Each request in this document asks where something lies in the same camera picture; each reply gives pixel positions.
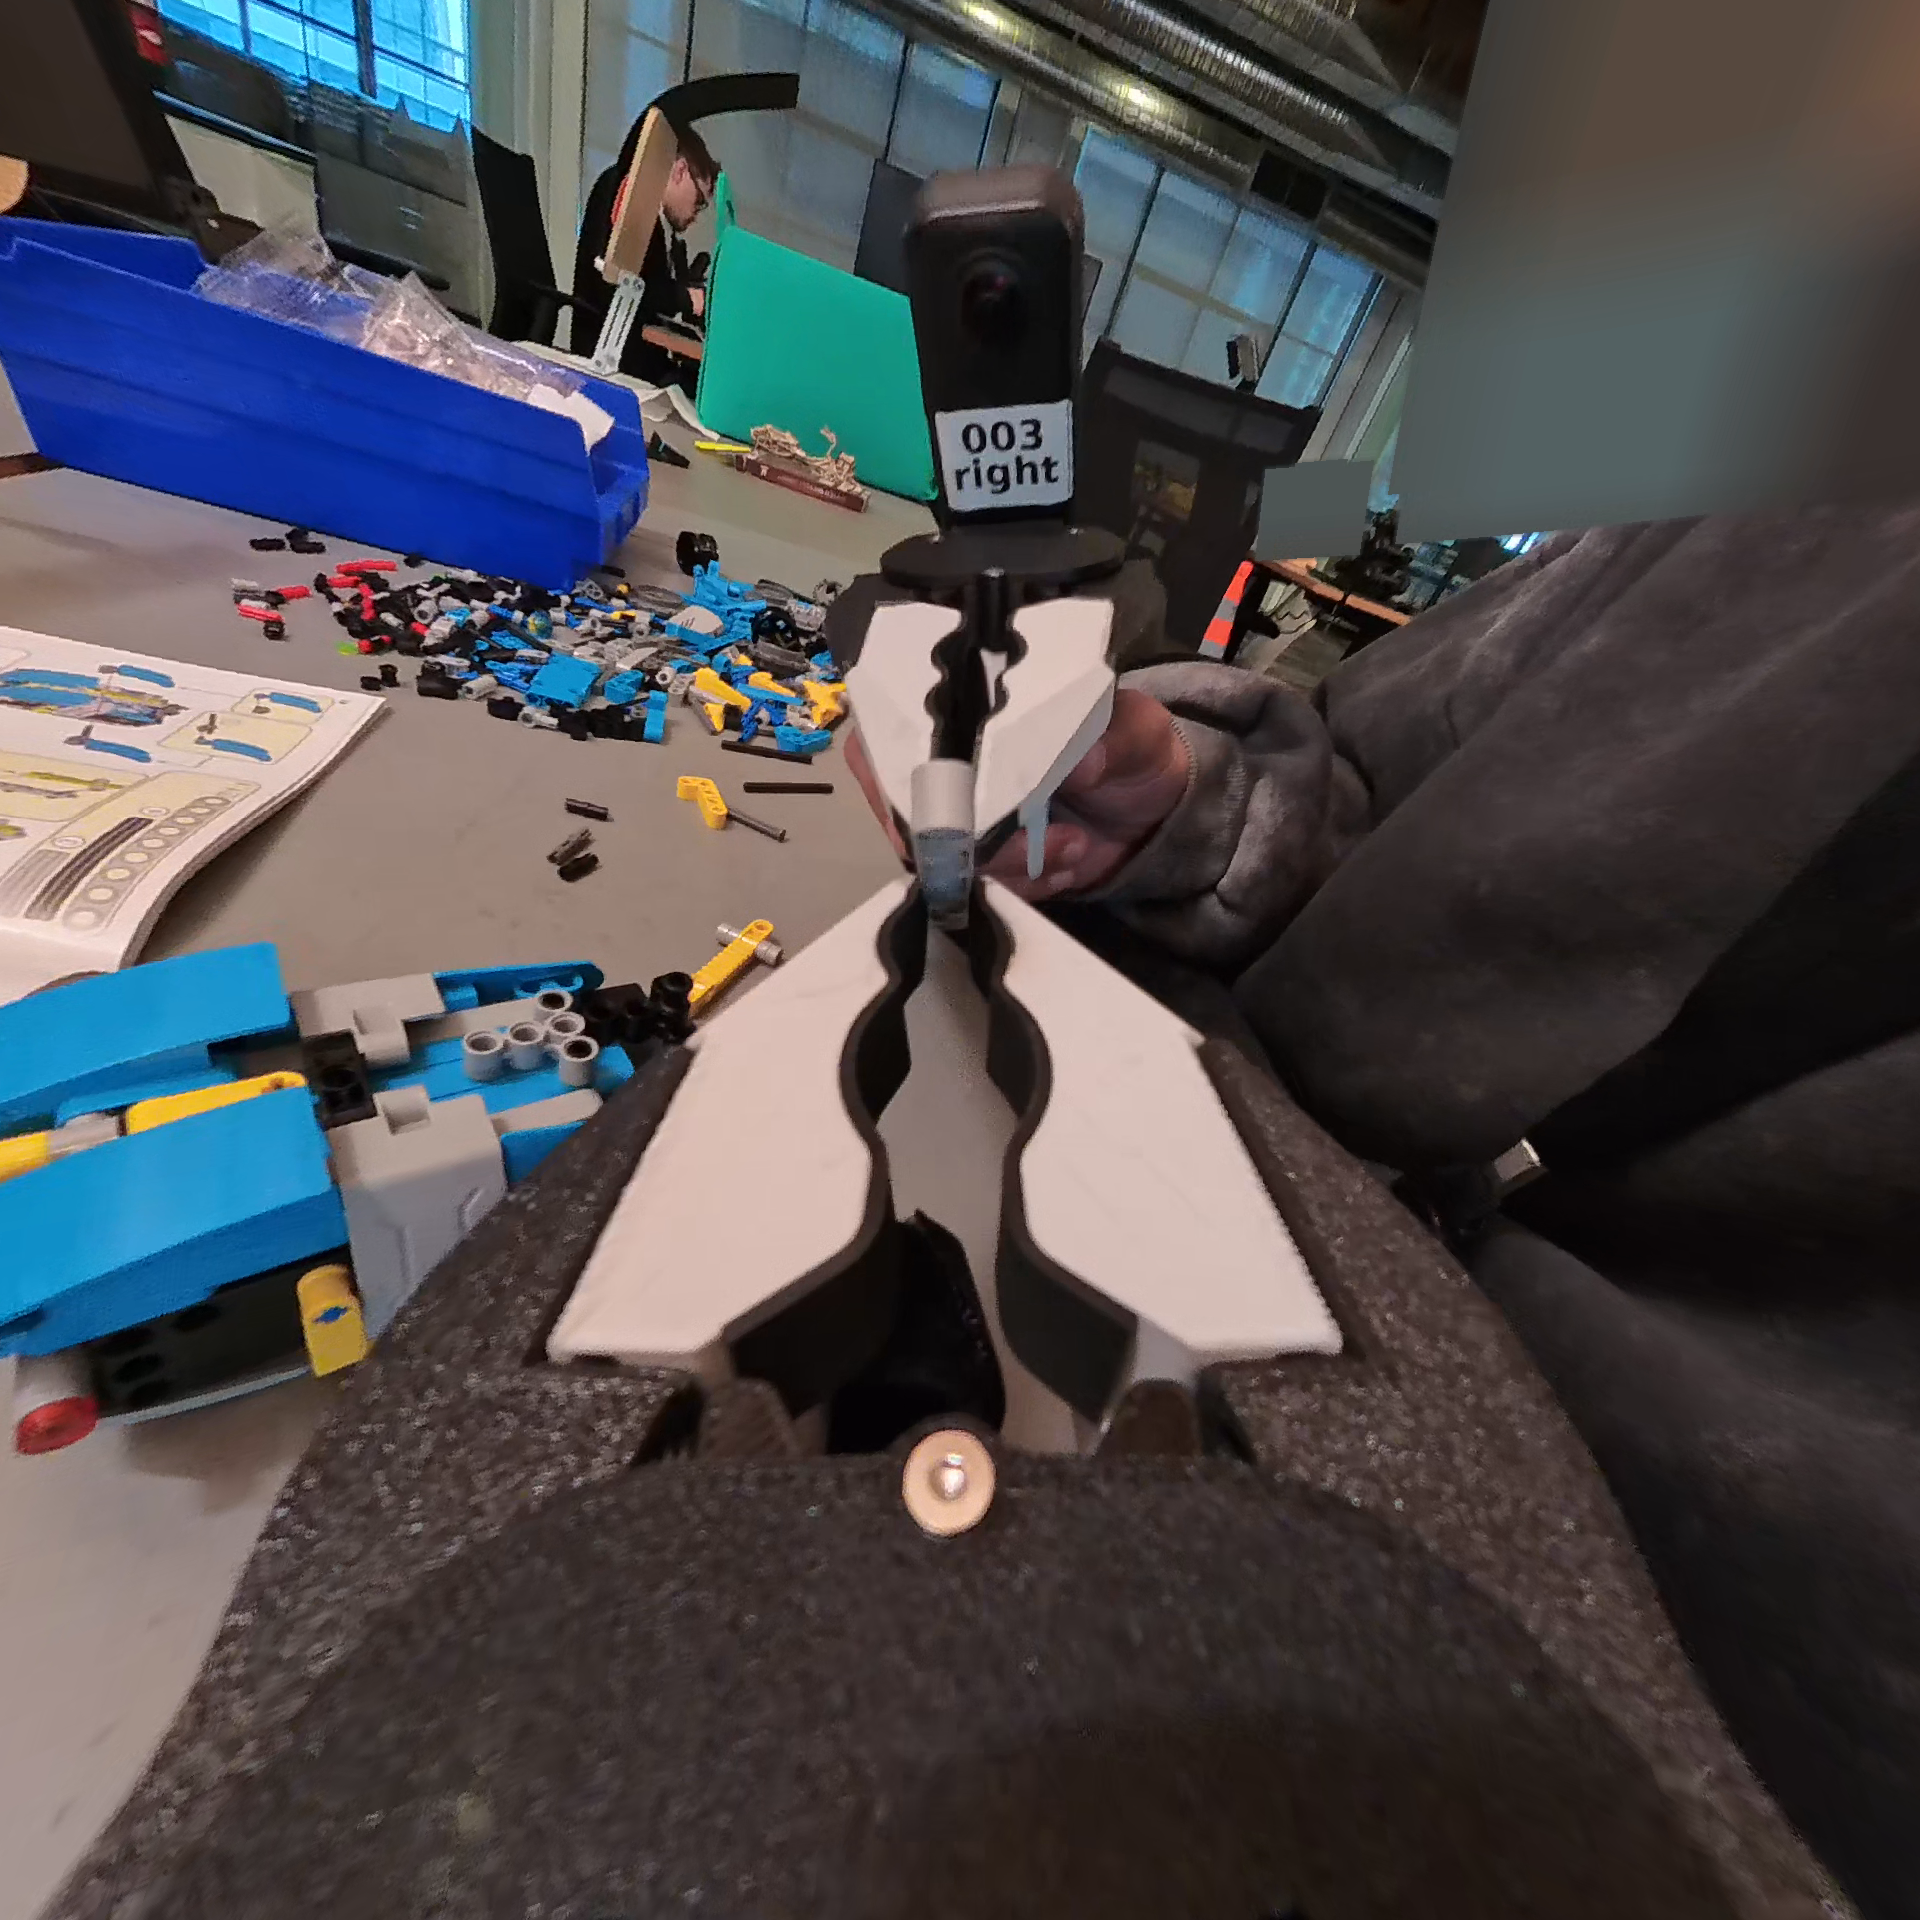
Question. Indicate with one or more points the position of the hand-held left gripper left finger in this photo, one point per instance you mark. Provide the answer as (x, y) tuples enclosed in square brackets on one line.
[(720, 1201)]

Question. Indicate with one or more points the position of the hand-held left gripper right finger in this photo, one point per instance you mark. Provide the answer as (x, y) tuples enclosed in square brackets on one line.
[(1155, 1201)]

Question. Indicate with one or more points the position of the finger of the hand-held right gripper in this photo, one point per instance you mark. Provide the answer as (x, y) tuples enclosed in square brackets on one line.
[(892, 692), (1060, 692)]

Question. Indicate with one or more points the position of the light grey round sleeve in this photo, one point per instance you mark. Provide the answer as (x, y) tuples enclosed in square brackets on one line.
[(944, 788)]

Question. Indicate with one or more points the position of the blue-grey connector pin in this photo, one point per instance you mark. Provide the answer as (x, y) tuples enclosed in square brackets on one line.
[(944, 878)]

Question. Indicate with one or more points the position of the blue brick toy car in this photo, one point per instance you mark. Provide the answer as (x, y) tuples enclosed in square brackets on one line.
[(182, 1201)]

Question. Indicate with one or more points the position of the person's right forearm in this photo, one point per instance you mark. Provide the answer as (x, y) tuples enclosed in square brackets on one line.
[(1260, 796)]

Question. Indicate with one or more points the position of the grey desk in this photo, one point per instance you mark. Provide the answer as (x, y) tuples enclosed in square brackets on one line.
[(451, 878)]

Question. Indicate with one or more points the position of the person's right hand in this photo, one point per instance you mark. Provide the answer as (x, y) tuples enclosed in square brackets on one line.
[(1125, 780)]

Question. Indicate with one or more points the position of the long black axle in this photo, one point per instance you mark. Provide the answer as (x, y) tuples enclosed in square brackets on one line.
[(788, 788)]

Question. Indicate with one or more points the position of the orange safety vest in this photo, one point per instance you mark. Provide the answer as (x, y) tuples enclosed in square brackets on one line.
[(1228, 609)]

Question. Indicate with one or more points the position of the dark grey axle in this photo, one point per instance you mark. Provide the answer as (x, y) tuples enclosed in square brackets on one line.
[(757, 822)]

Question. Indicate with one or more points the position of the teal green plastic bin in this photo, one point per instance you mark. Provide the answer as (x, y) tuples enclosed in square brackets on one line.
[(810, 359)]

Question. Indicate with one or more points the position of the small yellow connector piece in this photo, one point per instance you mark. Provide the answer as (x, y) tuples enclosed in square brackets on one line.
[(702, 799)]

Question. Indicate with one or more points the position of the wooden cut-out model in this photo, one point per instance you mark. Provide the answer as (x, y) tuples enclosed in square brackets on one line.
[(804, 464)]

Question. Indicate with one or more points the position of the pile of loose bricks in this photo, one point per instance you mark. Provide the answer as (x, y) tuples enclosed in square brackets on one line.
[(571, 646)]

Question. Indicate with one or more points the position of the dark grey connector pin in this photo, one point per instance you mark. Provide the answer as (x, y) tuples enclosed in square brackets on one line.
[(568, 845)]

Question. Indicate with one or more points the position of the wooden laptop stand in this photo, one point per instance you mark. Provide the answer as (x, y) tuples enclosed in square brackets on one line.
[(646, 196)]

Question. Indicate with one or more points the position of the black office chair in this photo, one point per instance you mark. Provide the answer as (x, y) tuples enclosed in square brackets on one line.
[(517, 225)]

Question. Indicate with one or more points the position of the person's dark grey clothing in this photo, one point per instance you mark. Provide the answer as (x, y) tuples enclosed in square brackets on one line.
[(1575, 901)]

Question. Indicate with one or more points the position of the clear bags in bin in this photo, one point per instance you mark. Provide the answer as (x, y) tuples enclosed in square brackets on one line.
[(376, 316)]

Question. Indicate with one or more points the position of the blue plastic bin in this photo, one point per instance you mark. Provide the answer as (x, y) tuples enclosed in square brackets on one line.
[(300, 405)]

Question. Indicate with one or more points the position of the open instruction booklet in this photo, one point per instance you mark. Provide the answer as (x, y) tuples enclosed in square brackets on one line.
[(136, 780)]

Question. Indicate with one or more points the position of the black partition panel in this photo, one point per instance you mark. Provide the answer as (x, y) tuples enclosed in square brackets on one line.
[(61, 76)]

